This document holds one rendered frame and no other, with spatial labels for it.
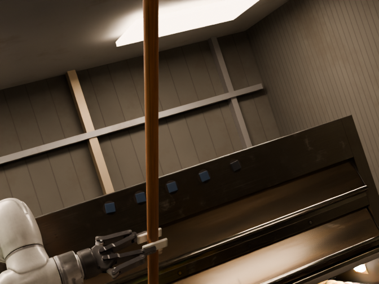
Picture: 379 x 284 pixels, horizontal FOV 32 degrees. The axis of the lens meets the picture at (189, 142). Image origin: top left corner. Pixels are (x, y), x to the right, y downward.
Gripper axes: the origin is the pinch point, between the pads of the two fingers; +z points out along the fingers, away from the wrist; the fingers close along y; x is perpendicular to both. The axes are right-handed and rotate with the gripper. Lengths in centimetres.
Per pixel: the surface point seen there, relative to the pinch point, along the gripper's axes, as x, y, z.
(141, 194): -86, -87, 33
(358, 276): -166, -47, 148
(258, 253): -117, -55, 81
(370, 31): -174, -255, 318
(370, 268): -150, -41, 148
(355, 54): -205, -265, 317
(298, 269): -120, -40, 95
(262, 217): -104, -65, 87
